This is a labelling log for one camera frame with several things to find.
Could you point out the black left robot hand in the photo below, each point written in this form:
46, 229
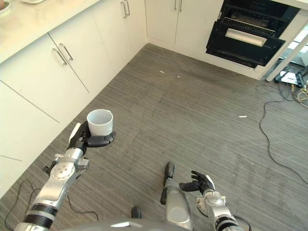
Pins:
96, 141

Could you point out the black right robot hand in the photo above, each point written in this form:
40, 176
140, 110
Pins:
201, 182

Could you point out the white cylindrical cup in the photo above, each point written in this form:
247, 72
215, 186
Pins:
100, 122

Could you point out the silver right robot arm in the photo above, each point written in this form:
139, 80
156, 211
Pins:
217, 207

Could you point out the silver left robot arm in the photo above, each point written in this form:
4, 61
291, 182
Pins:
54, 183

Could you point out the black open dishwasher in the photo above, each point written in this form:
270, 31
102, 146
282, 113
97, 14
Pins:
247, 33

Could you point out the dark right robot foot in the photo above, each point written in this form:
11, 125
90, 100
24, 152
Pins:
170, 171

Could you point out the dark robot foot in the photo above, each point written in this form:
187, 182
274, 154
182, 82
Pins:
136, 212
170, 171

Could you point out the silver robot leg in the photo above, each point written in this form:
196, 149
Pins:
176, 204

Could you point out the dark left robot foot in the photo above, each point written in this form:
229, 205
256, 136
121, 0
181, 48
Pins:
136, 212

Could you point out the white lower cabinet panel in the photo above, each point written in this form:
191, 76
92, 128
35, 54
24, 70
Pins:
21, 125

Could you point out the long white paper scrap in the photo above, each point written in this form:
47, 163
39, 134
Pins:
243, 117

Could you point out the grey robot torso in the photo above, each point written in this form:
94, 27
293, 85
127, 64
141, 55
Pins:
101, 225

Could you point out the white cabinet door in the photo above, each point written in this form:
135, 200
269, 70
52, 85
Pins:
137, 26
86, 50
113, 31
197, 24
161, 21
36, 79

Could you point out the white kitchen countertop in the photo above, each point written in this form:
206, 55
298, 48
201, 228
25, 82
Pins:
36, 26

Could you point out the black device on floor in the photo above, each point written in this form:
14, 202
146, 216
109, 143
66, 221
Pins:
290, 78

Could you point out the white plate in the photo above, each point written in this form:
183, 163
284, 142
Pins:
32, 1

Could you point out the pale bowl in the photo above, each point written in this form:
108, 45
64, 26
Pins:
4, 6

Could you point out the white post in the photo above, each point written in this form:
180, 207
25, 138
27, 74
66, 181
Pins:
286, 53

